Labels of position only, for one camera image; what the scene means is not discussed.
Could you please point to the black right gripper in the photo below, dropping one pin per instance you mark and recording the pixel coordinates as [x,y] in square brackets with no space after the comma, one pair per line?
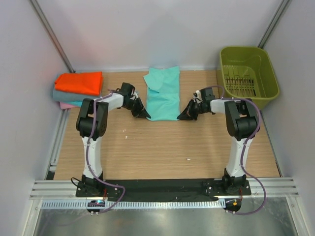
[192,108]

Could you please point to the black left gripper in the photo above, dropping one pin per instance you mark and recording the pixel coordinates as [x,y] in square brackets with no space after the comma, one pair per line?
[136,106]

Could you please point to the teal t shirt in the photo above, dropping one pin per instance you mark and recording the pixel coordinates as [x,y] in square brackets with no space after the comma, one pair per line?
[163,93]

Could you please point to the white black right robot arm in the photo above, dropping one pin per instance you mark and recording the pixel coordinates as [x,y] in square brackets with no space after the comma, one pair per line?
[243,121]

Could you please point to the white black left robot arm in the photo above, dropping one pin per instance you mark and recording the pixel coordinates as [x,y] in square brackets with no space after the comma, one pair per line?
[92,124]

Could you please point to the orange folded t shirt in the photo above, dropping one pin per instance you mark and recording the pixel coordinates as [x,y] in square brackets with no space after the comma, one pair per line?
[88,83]

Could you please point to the green plastic basket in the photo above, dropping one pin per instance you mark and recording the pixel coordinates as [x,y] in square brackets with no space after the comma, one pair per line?
[247,72]

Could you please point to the pink folded t shirt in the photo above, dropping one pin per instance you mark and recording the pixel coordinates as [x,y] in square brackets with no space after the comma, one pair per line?
[64,106]

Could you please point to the grey folded t shirt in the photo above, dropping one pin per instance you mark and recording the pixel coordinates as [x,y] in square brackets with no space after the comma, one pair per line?
[65,97]

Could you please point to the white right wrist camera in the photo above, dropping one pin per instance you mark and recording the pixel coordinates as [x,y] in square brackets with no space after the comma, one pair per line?
[196,95]

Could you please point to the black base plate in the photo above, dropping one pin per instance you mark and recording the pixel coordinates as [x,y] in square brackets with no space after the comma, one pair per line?
[172,190]

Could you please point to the aluminium frame rail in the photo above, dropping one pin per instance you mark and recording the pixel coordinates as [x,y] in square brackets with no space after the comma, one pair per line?
[270,187]

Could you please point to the white slotted cable duct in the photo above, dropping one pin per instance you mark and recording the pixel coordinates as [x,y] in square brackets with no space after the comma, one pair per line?
[98,204]

